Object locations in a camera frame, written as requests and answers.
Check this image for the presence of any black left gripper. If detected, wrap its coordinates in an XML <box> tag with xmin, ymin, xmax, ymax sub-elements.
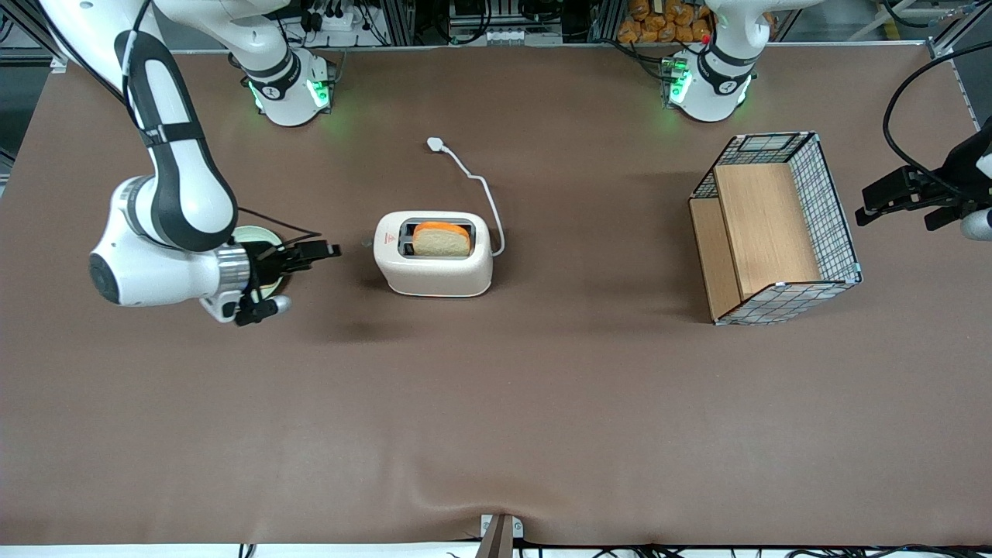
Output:
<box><xmin>855</xmin><ymin>116</ymin><xmax>992</xmax><ymax>228</ymax></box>

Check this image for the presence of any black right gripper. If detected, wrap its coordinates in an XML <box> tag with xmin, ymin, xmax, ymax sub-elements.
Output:
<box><xmin>246</xmin><ymin>240</ymin><xmax>343</xmax><ymax>294</ymax></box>

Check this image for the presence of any white two-slot toaster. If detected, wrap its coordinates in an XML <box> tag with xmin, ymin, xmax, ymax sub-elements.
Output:
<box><xmin>374</xmin><ymin>209</ymin><xmax>494</xmax><ymax>298</ymax></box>

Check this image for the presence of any light green round plate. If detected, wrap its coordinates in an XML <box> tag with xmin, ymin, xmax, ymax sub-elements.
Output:
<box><xmin>231</xmin><ymin>225</ymin><xmax>294</xmax><ymax>300</ymax></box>

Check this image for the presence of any bread slice with orange crust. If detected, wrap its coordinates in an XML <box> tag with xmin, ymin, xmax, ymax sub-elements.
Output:
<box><xmin>412</xmin><ymin>221</ymin><xmax>473</xmax><ymax>257</ymax></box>

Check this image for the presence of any white power strip with plugs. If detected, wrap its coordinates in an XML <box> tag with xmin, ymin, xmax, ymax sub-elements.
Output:
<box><xmin>298</xmin><ymin>0</ymin><xmax>367</xmax><ymax>33</ymax></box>

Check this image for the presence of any pile of orange bread rolls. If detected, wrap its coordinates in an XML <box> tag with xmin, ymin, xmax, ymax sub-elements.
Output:
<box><xmin>617</xmin><ymin>0</ymin><xmax>715</xmax><ymax>44</ymax></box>

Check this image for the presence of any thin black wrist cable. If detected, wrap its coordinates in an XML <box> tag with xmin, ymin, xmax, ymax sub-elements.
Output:
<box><xmin>236</xmin><ymin>207</ymin><xmax>323</xmax><ymax>250</ymax></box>

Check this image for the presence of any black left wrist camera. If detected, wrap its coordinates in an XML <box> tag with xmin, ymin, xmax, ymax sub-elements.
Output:
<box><xmin>925</xmin><ymin>203</ymin><xmax>992</xmax><ymax>242</ymax></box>

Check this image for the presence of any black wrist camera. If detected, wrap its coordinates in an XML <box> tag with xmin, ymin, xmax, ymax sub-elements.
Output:
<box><xmin>925</xmin><ymin>203</ymin><xmax>992</xmax><ymax>242</ymax></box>
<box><xmin>234</xmin><ymin>290</ymin><xmax>292</xmax><ymax>327</ymax></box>

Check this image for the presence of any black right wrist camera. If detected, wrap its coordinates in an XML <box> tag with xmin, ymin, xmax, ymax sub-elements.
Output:
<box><xmin>234</xmin><ymin>290</ymin><xmax>292</xmax><ymax>327</ymax></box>

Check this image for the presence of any thick black looping cable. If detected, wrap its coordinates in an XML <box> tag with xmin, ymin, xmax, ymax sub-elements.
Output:
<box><xmin>883</xmin><ymin>39</ymin><xmax>992</xmax><ymax>184</ymax></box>

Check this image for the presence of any wire basket with wooden shelf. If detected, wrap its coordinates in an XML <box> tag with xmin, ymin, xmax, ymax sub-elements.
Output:
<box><xmin>688</xmin><ymin>132</ymin><xmax>863</xmax><ymax>326</ymax></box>

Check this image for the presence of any white toaster power cable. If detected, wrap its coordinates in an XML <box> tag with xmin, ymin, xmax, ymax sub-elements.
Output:
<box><xmin>426</xmin><ymin>137</ymin><xmax>506</xmax><ymax>257</ymax></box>

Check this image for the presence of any metal table edge bracket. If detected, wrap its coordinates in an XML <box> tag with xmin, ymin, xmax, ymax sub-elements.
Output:
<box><xmin>478</xmin><ymin>513</ymin><xmax>525</xmax><ymax>558</ymax></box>

